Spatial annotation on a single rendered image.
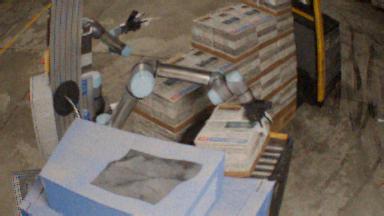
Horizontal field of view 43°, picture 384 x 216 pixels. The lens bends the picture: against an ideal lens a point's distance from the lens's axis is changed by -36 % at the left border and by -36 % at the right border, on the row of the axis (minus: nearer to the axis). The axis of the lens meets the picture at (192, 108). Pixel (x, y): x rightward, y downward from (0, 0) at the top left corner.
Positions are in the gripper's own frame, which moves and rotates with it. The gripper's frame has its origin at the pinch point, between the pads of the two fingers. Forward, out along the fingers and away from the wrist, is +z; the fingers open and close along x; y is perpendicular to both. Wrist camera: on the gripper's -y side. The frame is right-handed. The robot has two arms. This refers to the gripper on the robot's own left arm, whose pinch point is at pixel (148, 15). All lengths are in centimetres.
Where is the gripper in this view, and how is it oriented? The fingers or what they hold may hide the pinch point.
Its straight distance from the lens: 454.0
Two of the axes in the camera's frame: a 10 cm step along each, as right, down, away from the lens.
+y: -0.7, 7.8, 6.2
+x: 6.7, 5.0, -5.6
